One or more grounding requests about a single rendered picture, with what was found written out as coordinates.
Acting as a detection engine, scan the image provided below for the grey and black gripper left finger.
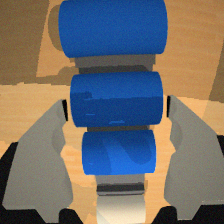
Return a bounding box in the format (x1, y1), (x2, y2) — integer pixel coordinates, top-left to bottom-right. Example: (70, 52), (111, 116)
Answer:
(0, 99), (73, 224)

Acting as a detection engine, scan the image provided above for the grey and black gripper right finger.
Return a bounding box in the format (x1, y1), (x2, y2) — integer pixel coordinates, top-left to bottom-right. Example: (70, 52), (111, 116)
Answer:
(164, 95), (224, 224)

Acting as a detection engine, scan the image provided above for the blue cylinder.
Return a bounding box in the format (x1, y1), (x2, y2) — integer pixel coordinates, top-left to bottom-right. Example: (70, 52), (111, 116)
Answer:
(70, 71), (164, 127)
(81, 129), (156, 175)
(58, 0), (168, 58)

